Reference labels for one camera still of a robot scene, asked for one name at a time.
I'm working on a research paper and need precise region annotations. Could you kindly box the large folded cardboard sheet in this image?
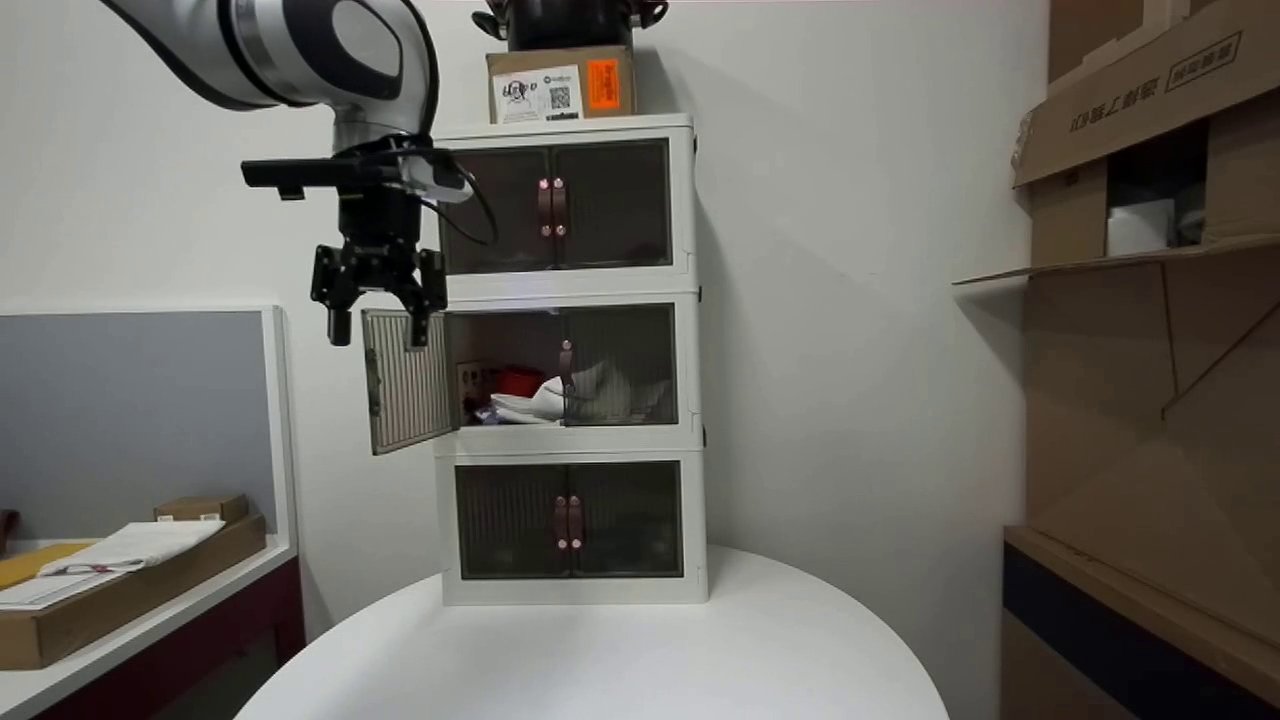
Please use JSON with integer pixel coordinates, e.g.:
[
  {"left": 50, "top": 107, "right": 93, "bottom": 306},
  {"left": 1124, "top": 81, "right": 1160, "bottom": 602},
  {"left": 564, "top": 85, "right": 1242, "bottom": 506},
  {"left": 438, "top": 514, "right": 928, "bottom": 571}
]
[{"left": 1016, "top": 245, "right": 1280, "bottom": 661}]

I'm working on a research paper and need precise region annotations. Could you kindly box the red round object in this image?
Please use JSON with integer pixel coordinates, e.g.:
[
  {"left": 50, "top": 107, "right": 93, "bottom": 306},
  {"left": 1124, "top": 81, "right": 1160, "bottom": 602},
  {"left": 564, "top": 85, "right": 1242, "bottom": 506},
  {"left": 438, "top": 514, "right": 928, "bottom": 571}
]
[{"left": 485, "top": 366, "right": 551, "bottom": 398}]

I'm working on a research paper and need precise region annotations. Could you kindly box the grey partition panel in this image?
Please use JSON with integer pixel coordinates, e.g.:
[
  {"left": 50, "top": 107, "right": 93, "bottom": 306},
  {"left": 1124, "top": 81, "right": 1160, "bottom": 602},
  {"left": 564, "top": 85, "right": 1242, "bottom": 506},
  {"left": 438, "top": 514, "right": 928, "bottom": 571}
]
[{"left": 0, "top": 300, "right": 300, "bottom": 551}]

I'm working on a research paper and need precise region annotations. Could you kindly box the cardboard box with orange label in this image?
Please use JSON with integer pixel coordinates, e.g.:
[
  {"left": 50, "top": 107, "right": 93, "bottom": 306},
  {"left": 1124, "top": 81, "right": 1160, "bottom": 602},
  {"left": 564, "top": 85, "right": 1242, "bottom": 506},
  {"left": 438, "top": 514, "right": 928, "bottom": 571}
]
[{"left": 480, "top": 42, "right": 644, "bottom": 132}]

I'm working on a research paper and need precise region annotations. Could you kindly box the long printed cardboard box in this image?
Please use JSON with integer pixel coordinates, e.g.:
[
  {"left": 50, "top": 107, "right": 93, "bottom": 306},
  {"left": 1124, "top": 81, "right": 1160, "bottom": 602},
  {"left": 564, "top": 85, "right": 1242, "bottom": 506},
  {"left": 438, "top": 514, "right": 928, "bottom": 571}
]
[{"left": 1014, "top": 0, "right": 1280, "bottom": 192}]

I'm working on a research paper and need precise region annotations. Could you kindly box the white and maroon counter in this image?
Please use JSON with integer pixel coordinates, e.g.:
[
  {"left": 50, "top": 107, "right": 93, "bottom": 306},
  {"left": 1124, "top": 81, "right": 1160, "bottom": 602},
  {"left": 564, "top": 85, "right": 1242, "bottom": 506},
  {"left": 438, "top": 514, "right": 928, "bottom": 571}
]
[{"left": 0, "top": 533, "right": 311, "bottom": 720}]

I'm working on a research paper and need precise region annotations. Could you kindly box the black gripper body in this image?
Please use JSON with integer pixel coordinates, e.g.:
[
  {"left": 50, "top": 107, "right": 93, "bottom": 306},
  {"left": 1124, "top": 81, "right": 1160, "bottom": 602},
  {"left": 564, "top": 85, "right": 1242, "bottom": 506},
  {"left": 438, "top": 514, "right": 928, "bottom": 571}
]
[{"left": 310, "top": 183, "right": 453, "bottom": 315}]

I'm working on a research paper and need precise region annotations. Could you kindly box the white paper sheet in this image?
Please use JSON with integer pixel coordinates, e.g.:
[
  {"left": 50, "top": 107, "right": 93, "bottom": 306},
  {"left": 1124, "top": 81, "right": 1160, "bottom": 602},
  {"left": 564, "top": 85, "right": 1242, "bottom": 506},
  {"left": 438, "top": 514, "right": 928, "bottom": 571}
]
[{"left": 38, "top": 514, "right": 228, "bottom": 580}]

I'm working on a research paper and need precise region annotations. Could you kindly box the white cloth bag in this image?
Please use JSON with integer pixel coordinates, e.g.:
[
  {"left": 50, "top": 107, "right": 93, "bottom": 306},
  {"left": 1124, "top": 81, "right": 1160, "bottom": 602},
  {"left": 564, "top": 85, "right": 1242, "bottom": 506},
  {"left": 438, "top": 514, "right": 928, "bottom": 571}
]
[{"left": 474, "top": 360, "right": 644, "bottom": 431}]

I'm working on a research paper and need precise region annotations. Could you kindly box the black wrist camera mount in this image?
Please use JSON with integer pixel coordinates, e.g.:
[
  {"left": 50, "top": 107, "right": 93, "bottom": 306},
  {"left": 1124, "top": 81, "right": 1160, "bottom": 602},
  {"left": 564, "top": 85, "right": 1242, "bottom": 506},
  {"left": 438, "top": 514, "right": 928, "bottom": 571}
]
[{"left": 237, "top": 148, "right": 480, "bottom": 209}]

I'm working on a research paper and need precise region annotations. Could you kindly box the small cardboard piece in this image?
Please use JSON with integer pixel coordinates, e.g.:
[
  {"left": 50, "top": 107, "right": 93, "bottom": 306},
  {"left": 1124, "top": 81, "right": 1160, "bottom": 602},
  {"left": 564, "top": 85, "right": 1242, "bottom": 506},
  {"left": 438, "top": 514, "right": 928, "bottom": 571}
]
[{"left": 147, "top": 490, "right": 255, "bottom": 526}]

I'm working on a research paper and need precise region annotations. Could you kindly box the white three-tier cabinet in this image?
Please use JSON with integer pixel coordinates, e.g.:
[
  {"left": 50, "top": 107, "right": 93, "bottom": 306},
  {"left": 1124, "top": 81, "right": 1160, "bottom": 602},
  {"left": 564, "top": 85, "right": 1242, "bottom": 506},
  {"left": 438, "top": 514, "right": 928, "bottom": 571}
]
[{"left": 429, "top": 112, "right": 712, "bottom": 606}]

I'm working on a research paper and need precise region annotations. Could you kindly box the plain cardboard box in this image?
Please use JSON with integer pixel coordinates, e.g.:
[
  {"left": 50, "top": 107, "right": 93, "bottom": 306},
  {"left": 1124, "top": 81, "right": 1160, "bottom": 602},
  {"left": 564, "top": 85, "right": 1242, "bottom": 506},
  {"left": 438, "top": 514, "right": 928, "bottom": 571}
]
[{"left": 1044, "top": 0, "right": 1203, "bottom": 86}]

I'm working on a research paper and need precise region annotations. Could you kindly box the flat cardboard box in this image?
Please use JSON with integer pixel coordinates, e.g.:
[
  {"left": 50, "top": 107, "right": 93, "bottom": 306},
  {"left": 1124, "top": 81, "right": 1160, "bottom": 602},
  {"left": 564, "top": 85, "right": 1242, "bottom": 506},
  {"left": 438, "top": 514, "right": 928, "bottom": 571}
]
[{"left": 0, "top": 506, "right": 271, "bottom": 672}]

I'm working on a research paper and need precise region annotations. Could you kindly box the beige box with dials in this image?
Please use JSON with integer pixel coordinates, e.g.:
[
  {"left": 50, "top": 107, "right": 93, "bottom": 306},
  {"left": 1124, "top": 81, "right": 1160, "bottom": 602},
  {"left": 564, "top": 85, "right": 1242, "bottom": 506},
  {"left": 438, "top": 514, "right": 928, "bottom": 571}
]
[{"left": 456, "top": 356, "right": 489, "bottom": 424}]

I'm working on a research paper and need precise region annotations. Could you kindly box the ribbed glass cabinet door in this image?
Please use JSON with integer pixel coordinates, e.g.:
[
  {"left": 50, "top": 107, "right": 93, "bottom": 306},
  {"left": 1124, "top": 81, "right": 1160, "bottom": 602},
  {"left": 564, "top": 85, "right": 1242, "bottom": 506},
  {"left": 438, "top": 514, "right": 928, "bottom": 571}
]
[
  {"left": 564, "top": 304, "right": 684, "bottom": 431},
  {"left": 550, "top": 132, "right": 678, "bottom": 272},
  {"left": 453, "top": 465, "right": 571, "bottom": 583},
  {"left": 564, "top": 458, "right": 687, "bottom": 583},
  {"left": 357, "top": 304, "right": 461, "bottom": 458},
  {"left": 438, "top": 139, "right": 557, "bottom": 279}
]

